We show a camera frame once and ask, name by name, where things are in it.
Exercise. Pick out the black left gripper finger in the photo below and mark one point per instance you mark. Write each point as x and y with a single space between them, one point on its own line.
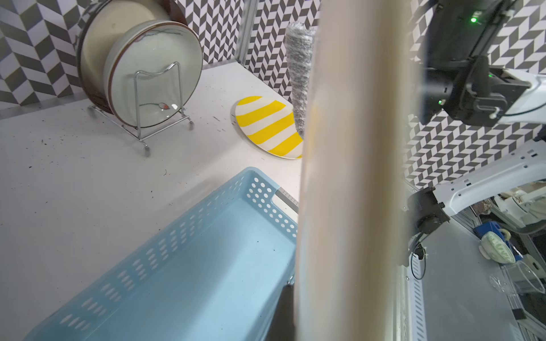
282 327

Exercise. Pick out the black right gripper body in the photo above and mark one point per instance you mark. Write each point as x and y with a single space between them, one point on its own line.
458 77

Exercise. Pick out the green white striped plate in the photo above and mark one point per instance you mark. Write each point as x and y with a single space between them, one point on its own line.
352 230

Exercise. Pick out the grey microfibre cloth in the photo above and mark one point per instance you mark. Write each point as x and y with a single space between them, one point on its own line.
299 44

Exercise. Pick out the yellow white striped plate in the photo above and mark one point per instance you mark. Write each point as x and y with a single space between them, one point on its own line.
270 125

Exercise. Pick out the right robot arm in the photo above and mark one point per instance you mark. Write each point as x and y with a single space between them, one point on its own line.
498 161

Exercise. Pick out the brown rimmed floral plate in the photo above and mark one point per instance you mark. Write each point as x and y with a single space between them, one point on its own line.
138 60

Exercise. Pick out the light blue plastic basket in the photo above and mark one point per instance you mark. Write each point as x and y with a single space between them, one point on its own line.
215 273

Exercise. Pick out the blue tape dispenser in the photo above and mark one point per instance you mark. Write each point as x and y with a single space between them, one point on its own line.
495 227

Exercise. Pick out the green patterned bowl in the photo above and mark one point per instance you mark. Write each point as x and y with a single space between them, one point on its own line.
492 247

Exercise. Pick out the clear plastic cup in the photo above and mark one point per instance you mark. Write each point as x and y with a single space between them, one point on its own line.
516 279

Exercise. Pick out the aluminium front rail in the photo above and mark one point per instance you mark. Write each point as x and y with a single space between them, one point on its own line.
409 313

